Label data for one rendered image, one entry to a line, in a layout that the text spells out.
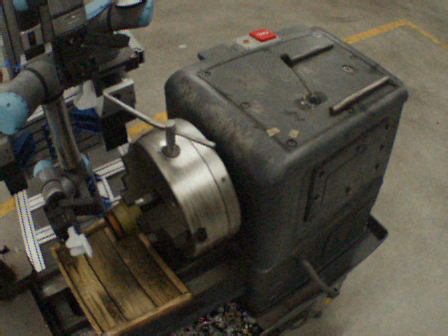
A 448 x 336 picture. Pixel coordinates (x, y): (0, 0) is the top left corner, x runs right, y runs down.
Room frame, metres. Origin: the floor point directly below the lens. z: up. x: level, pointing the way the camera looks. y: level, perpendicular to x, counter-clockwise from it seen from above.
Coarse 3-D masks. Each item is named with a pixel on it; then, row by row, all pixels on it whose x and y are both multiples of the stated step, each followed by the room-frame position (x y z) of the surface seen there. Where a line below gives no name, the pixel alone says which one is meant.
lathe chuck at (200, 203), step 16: (144, 144) 0.73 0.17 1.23; (160, 144) 0.72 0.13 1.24; (176, 144) 0.72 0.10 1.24; (144, 160) 0.72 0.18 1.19; (160, 160) 0.67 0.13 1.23; (176, 160) 0.68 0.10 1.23; (192, 160) 0.68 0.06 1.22; (160, 176) 0.66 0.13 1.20; (176, 176) 0.64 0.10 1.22; (192, 176) 0.65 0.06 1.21; (208, 176) 0.66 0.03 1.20; (160, 192) 0.67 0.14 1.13; (176, 192) 0.61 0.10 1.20; (192, 192) 0.62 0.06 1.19; (208, 192) 0.63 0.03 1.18; (176, 208) 0.61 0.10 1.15; (192, 208) 0.60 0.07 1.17; (208, 208) 0.61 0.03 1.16; (224, 208) 0.62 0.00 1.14; (192, 224) 0.58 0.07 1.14; (208, 224) 0.59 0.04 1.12; (224, 224) 0.61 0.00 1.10; (208, 240) 0.58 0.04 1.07; (192, 256) 0.58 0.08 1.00
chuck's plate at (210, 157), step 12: (180, 120) 0.81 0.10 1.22; (192, 132) 0.75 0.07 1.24; (192, 144) 0.72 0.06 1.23; (204, 156) 0.69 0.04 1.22; (216, 156) 0.70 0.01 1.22; (216, 168) 0.67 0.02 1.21; (216, 180) 0.65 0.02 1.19; (228, 180) 0.66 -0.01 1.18; (228, 192) 0.64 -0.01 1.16; (228, 204) 0.63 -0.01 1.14; (228, 216) 0.62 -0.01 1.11; (240, 216) 0.63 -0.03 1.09
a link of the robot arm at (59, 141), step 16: (32, 64) 0.85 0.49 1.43; (48, 64) 0.87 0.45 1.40; (48, 80) 0.83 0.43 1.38; (48, 96) 0.84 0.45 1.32; (48, 112) 0.85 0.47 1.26; (64, 112) 0.88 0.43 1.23; (48, 128) 0.86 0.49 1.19; (64, 128) 0.86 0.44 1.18; (64, 144) 0.85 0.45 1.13; (64, 160) 0.85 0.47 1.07; (80, 160) 0.89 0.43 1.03; (64, 176) 0.84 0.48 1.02; (80, 176) 0.86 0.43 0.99
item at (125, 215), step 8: (120, 200) 0.67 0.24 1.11; (112, 208) 0.64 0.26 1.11; (120, 208) 0.64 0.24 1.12; (128, 208) 0.64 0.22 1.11; (136, 208) 0.65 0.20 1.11; (104, 216) 0.62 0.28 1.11; (112, 216) 0.62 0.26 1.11; (120, 216) 0.62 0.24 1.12; (128, 216) 0.62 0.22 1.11; (136, 216) 0.63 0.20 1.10; (112, 224) 0.60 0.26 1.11; (120, 224) 0.60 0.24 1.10; (128, 224) 0.60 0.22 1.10; (136, 224) 0.61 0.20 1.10; (112, 232) 0.62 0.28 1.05; (120, 232) 0.59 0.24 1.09; (128, 232) 0.59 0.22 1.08; (136, 232) 0.61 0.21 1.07; (120, 240) 0.59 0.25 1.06
